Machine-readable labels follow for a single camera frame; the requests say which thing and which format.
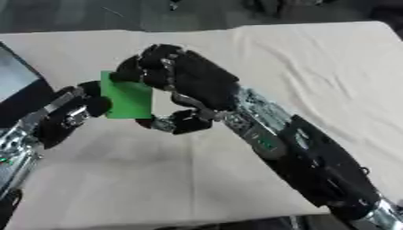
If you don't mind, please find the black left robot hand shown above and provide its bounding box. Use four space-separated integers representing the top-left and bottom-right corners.
32 80 113 150

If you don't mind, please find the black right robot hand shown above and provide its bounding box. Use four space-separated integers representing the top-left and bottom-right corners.
108 43 243 136

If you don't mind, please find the green rectangular block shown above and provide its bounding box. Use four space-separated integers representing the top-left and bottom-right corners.
99 70 155 119

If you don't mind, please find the black box with white inside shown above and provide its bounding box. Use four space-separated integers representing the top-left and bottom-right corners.
0 41 57 129

